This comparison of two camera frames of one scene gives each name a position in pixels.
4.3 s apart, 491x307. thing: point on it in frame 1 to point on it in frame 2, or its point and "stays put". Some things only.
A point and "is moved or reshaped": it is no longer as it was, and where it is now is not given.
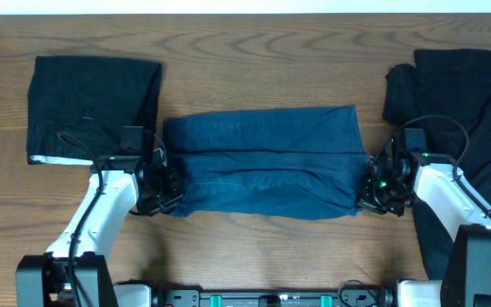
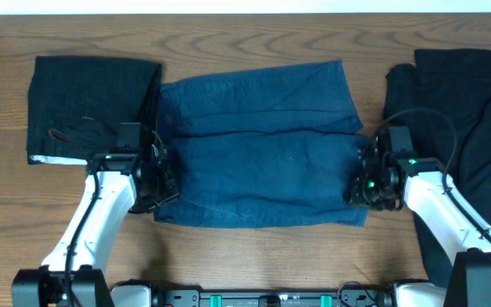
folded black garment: x=90 y=99 stays put
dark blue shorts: x=291 y=164 is moved or reshaped
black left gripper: x=176 y=195 stays put
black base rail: x=270 y=298 stays put
